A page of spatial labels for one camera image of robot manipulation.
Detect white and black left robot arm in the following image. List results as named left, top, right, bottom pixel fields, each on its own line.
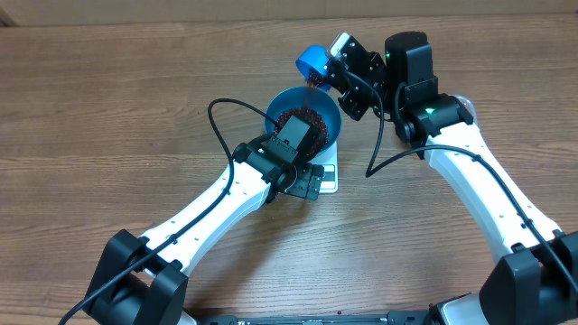
left=79, top=116, right=340, bottom=325

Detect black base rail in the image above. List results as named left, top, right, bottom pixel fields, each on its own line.
left=197, top=311, right=443, bottom=325

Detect red beans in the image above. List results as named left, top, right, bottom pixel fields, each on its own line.
left=268, top=70, right=330, bottom=160

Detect white digital kitchen scale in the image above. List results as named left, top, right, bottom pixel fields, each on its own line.
left=311, top=142, right=339, bottom=194

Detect blue plastic scoop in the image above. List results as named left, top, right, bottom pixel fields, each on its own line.
left=295, top=45, right=329, bottom=80

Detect blue bowl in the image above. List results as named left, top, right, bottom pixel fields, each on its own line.
left=266, top=87, right=342, bottom=159

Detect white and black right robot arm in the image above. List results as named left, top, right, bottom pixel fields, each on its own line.
left=321, top=32, right=577, bottom=324

